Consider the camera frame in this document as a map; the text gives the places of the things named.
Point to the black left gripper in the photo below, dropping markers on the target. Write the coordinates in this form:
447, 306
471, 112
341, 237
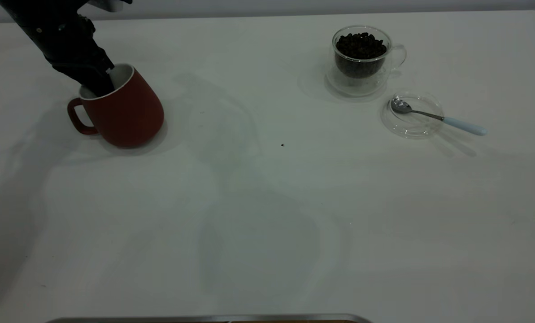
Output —
56, 31

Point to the red ceramic mug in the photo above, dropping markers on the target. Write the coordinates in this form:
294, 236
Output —
128, 112

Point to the dark coffee beans pile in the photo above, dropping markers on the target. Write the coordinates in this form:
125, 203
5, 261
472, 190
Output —
360, 47

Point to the clear glass cup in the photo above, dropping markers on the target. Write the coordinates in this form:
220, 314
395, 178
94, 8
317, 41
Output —
399, 56

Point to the silver metal bar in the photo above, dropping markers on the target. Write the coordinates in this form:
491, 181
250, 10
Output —
204, 319

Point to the clear glass saucer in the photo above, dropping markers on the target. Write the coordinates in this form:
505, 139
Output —
357, 89

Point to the small clear glass dish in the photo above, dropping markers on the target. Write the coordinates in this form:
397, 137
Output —
411, 128

